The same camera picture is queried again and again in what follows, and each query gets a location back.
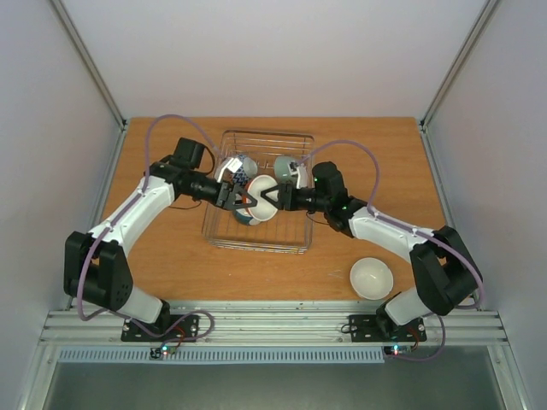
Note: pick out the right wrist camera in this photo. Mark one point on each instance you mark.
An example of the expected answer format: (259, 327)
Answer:
(298, 175)

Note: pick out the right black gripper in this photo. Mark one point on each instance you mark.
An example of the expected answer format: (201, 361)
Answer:
(285, 196)

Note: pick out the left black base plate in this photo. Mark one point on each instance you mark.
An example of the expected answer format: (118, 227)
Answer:
(138, 332)

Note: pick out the right circuit board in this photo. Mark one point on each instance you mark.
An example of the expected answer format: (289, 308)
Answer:
(397, 350)

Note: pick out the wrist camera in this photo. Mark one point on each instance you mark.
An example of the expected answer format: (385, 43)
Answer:
(298, 175)
(231, 164)

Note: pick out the red patterned bowl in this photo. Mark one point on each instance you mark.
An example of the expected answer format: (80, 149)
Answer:
(246, 173)

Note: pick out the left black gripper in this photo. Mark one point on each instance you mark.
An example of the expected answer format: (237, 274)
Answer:
(224, 195)

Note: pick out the metal wire dish rack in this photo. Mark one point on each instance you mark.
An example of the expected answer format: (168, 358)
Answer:
(258, 162)

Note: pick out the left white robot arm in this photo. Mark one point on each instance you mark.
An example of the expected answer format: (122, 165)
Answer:
(95, 263)

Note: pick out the aluminium rail frame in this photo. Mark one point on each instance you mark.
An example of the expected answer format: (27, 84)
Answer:
(277, 323)

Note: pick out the teal ceramic bowl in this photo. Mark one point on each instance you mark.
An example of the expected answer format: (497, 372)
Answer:
(281, 167)

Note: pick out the grey slotted cable duct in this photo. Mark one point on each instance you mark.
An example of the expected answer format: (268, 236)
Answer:
(225, 355)

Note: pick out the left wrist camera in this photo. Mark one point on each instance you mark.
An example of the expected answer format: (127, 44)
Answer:
(231, 164)

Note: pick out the white bowl black outside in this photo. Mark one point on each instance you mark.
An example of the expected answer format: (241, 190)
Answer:
(245, 218)

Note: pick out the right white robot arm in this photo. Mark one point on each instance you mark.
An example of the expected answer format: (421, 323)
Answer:
(444, 271)

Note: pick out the circuit board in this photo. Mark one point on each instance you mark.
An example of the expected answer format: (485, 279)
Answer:
(397, 350)
(162, 352)

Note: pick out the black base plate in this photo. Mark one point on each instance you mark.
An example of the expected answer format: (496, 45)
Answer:
(363, 328)
(138, 332)

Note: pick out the left circuit board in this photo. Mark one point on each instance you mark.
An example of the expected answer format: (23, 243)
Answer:
(162, 352)

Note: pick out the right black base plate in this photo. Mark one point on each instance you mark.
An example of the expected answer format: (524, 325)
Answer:
(363, 328)

